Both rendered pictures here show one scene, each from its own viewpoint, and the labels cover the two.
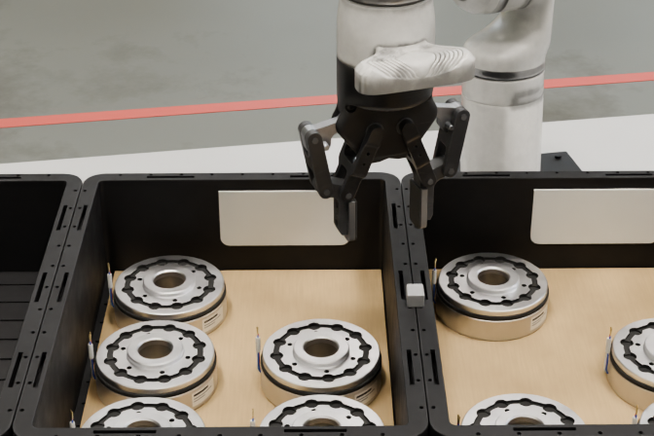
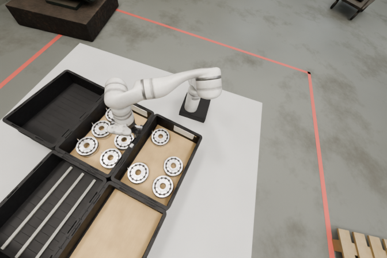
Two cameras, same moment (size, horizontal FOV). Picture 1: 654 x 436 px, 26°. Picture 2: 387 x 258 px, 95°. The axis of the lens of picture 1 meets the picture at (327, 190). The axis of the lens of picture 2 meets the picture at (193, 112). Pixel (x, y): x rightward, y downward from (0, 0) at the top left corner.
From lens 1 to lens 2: 0.86 m
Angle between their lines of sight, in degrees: 29
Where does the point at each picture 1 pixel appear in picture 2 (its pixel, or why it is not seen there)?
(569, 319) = (170, 146)
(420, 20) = (124, 121)
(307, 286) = (138, 120)
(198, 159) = (160, 72)
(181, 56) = (205, 26)
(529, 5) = not seen: hidden behind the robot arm
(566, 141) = not seen: hidden behind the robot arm
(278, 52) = (220, 31)
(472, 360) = (148, 148)
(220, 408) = (107, 140)
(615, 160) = (220, 101)
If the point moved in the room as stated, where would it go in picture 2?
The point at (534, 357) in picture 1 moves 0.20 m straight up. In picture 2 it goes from (158, 152) to (158, 138)
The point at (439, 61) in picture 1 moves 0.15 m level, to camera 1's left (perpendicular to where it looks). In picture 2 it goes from (121, 132) to (88, 115)
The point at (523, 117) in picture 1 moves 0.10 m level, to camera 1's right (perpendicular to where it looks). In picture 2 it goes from (193, 101) to (207, 107)
